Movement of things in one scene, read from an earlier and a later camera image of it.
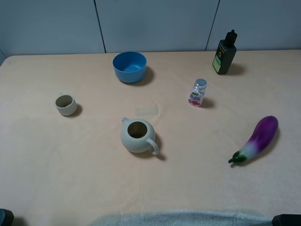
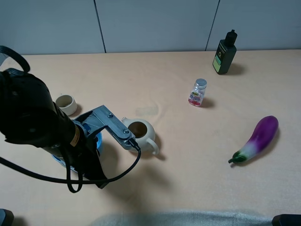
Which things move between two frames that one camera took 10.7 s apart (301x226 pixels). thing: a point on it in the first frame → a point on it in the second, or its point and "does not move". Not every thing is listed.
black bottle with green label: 225,53 does not move
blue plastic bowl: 130,67 → 61,161
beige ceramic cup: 66,104 does not move
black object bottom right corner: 287,220 does not move
